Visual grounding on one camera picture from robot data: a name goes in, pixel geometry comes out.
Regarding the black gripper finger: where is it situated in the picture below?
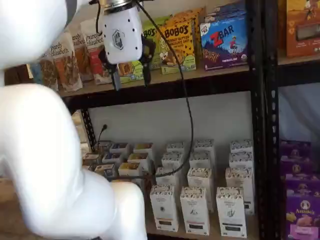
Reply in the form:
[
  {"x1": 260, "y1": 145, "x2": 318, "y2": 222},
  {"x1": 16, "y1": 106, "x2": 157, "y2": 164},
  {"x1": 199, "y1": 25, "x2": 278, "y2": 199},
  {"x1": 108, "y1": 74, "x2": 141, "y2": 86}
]
[
  {"x1": 98, "y1": 48, "x2": 123, "y2": 92},
  {"x1": 142, "y1": 37, "x2": 157, "y2": 88}
]

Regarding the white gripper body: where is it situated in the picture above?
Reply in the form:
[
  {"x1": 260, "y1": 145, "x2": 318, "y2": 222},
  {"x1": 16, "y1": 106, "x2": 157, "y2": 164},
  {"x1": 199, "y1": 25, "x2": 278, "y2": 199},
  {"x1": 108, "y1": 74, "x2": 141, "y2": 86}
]
[{"x1": 101, "y1": 6, "x2": 144, "y2": 65}]

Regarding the green Bobo's box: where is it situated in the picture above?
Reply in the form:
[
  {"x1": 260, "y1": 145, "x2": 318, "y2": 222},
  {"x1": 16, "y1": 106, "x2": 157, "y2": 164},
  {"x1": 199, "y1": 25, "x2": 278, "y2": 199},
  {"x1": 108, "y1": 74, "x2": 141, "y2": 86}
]
[{"x1": 116, "y1": 16, "x2": 173, "y2": 85}]

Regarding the wooden shelf board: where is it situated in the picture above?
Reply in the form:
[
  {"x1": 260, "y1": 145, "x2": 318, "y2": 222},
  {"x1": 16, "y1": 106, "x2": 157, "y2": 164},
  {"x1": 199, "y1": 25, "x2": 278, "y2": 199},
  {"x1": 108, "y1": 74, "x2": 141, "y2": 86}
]
[
  {"x1": 277, "y1": 48, "x2": 320, "y2": 67},
  {"x1": 57, "y1": 65, "x2": 251, "y2": 98}
]

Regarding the yellow Bobo's box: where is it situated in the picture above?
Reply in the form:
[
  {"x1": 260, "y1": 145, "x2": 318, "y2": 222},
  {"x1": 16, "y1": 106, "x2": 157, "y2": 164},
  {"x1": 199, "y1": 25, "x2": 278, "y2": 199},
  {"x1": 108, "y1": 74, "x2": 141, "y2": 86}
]
[
  {"x1": 172, "y1": 6, "x2": 207, "y2": 64},
  {"x1": 158, "y1": 19, "x2": 198, "y2": 75}
]

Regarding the small box yellow top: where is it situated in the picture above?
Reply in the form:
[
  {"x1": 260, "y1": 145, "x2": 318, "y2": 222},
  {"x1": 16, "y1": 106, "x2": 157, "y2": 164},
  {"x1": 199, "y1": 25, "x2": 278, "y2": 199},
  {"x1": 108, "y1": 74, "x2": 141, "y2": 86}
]
[
  {"x1": 126, "y1": 152, "x2": 151, "y2": 171},
  {"x1": 132, "y1": 142, "x2": 154, "y2": 161},
  {"x1": 117, "y1": 162, "x2": 144, "y2": 179}
]

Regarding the white floral box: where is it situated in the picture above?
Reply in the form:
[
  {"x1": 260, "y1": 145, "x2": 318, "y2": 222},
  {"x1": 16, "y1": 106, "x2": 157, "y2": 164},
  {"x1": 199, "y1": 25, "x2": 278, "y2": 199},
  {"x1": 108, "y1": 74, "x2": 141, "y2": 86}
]
[
  {"x1": 154, "y1": 166, "x2": 181, "y2": 187},
  {"x1": 229, "y1": 139, "x2": 254, "y2": 154},
  {"x1": 188, "y1": 150, "x2": 216, "y2": 170},
  {"x1": 165, "y1": 142, "x2": 186, "y2": 154},
  {"x1": 193, "y1": 139, "x2": 216, "y2": 154},
  {"x1": 224, "y1": 166, "x2": 256, "y2": 216},
  {"x1": 228, "y1": 150, "x2": 254, "y2": 170},
  {"x1": 186, "y1": 166, "x2": 216, "y2": 214},
  {"x1": 161, "y1": 151, "x2": 185, "y2": 171}
]

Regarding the blue ZBar box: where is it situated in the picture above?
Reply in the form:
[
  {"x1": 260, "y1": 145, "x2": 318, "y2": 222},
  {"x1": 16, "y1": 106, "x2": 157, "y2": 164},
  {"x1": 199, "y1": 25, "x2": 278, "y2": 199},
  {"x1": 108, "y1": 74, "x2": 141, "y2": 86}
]
[
  {"x1": 199, "y1": 12, "x2": 250, "y2": 72},
  {"x1": 204, "y1": 0, "x2": 247, "y2": 24}
]

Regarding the black metal shelf rack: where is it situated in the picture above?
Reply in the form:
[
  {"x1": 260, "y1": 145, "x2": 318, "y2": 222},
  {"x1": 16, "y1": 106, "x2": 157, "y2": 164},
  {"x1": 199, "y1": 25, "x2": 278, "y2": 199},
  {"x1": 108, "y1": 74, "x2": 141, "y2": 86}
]
[
  {"x1": 264, "y1": 0, "x2": 320, "y2": 240},
  {"x1": 61, "y1": 0, "x2": 266, "y2": 240}
]

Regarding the white box orange strip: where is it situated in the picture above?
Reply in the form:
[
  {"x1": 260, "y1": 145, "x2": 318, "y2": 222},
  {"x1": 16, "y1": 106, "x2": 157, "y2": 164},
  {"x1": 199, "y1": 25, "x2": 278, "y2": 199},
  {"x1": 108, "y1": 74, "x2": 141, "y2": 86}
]
[{"x1": 149, "y1": 184, "x2": 179, "y2": 231}]

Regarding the white box pink strip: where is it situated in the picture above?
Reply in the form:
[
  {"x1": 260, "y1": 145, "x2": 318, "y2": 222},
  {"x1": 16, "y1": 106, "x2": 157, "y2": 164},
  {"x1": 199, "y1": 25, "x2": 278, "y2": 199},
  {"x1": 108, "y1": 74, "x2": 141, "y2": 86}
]
[{"x1": 179, "y1": 186, "x2": 211, "y2": 236}]

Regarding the orange snack box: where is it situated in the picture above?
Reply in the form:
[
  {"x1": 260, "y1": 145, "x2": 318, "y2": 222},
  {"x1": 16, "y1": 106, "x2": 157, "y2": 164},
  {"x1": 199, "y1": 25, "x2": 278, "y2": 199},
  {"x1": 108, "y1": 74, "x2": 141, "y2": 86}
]
[{"x1": 277, "y1": 0, "x2": 320, "y2": 59}]

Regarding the white box green strip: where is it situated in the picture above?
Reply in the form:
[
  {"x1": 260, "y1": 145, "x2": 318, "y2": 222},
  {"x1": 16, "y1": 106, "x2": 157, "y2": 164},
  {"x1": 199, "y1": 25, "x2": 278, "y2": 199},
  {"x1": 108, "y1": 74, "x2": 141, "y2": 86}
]
[{"x1": 215, "y1": 186, "x2": 248, "y2": 239}]

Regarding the purple Annie's box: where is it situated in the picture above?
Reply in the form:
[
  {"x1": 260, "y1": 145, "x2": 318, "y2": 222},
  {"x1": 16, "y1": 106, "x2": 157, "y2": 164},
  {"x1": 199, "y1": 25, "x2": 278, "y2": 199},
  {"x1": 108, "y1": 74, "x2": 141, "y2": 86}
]
[
  {"x1": 279, "y1": 155, "x2": 320, "y2": 181},
  {"x1": 279, "y1": 139, "x2": 313, "y2": 161},
  {"x1": 284, "y1": 174, "x2": 320, "y2": 240}
]

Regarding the granola bag red label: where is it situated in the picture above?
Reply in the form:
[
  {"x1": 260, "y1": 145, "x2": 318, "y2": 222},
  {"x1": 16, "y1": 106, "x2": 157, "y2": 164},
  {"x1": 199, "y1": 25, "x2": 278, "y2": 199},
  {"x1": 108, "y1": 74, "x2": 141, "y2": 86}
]
[{"x1": 84, "y1": 18, "x2": 113, "y2": 86}]

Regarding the granola bag tan label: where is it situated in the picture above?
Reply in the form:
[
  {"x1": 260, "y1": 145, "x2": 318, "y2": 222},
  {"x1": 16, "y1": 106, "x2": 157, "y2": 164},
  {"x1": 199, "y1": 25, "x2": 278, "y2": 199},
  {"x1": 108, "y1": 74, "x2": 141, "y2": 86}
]
[{"x1": 70, "y1": 24, "x2": 95, "y2": 83}]

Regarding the granola bag orange label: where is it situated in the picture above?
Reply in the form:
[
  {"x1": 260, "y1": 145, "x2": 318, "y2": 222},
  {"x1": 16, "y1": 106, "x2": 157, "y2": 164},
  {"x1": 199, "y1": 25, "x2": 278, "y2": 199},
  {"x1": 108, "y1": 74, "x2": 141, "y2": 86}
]
[{"x1": 49, "y1": 32, "x2": 84, "y2": 93}]

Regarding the black power plug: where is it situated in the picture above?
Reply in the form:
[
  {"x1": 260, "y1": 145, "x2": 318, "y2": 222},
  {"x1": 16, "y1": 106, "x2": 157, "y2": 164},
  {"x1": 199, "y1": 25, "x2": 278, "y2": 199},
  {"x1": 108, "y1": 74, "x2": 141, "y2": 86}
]
[{"x1": 97, "y1": 123, "x2": 109, "y2": 152}]

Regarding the granola bag brown label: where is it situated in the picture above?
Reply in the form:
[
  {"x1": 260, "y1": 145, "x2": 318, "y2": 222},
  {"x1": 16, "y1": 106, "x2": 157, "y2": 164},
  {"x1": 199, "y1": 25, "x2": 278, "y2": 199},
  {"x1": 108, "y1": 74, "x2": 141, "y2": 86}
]
[{"x1": 38, "y1": 48, "x2": 60, "y2": 92}]

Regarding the blue snack bag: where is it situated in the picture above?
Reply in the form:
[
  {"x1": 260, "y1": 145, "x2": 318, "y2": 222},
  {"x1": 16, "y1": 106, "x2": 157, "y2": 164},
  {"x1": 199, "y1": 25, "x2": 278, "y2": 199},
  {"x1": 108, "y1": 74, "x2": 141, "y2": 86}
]
[{"x1": 29, "y1": 63, "x2": 44, "y2": 85}]

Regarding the brown cardboard tray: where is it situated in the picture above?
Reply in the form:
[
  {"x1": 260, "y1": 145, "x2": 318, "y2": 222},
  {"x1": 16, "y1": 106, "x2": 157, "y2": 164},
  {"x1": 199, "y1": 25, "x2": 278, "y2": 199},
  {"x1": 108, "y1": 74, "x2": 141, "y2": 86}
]
[{"x1": 143, "y1": 149, "x2": 260, "y2": 240}]

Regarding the short black cable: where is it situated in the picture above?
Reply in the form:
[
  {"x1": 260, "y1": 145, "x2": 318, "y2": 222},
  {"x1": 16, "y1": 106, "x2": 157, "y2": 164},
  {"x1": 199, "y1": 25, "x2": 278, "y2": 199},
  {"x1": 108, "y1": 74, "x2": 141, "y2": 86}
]
[{"x1": 88, "y1": 0, "x2": 105, "y2": 36}]

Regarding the long black cable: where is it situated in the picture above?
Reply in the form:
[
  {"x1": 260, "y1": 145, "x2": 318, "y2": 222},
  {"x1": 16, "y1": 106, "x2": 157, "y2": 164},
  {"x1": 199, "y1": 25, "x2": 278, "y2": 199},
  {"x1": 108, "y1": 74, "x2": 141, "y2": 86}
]
[{"x1": 109, "y1": 0, "x2": 195, "y2": 181}]

